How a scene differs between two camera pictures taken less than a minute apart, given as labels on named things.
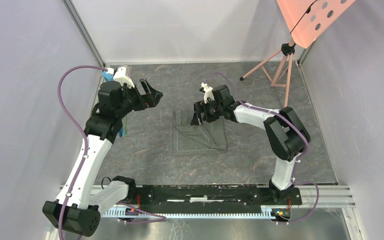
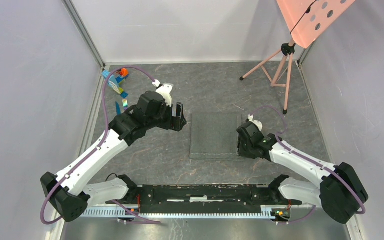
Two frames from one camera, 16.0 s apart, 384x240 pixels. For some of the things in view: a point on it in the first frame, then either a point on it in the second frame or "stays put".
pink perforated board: x=306 y=20 stays put
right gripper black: x=201 y=107 to x=241 y=152
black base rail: x=205 y=197 stays put
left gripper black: x=145 y=101 to x=175 y=123
